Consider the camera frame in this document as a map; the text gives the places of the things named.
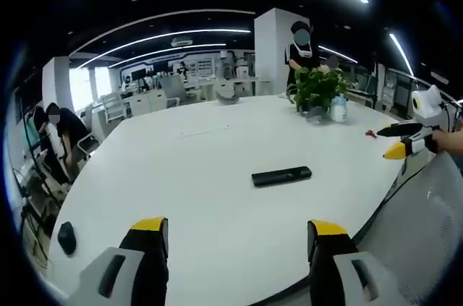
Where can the black remote control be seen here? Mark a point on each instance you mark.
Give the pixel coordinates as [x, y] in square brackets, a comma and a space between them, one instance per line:
[281, 176]

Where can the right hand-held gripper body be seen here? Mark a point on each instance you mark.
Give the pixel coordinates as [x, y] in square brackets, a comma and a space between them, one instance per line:
[427, 110]

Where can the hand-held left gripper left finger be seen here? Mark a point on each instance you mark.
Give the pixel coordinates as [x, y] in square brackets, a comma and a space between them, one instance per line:
[119, 270]

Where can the grey curved object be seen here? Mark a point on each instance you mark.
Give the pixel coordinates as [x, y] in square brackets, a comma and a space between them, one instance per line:
[228, 97]

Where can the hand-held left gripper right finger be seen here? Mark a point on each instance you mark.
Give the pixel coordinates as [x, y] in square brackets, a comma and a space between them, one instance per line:
[336, 266]

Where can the person's right hand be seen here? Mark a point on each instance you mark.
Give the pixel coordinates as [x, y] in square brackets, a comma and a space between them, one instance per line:
[448, 142]

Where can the white bottle with blue label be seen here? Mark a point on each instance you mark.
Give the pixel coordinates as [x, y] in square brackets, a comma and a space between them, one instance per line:
[339, 107]

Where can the white pillar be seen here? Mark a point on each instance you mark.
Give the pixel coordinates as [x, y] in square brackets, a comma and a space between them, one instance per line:
[269, 51]

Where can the white mesh office chair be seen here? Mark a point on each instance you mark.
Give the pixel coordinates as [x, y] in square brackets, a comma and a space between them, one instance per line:
[416, 233]

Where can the grey office chair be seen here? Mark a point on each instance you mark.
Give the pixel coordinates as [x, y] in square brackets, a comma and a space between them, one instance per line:
[175, 90]

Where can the green potted plant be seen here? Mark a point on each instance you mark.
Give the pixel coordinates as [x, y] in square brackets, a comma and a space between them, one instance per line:
[318, 87]

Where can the small red object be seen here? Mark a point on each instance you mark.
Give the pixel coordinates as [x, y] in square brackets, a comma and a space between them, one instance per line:
[370, 134]

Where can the black computer mouse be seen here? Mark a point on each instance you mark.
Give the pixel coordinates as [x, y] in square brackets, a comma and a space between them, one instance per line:
[67, 237]

